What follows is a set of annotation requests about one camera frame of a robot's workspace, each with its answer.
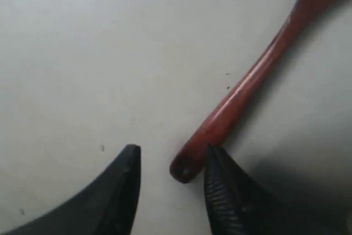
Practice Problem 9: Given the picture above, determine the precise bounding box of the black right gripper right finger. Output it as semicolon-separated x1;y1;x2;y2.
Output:
203;145;351;234

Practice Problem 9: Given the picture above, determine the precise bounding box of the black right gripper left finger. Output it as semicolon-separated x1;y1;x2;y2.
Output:
7;144;141;234

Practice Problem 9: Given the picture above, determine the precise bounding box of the red-brown wooden spoon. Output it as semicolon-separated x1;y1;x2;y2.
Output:
169;0;336;183

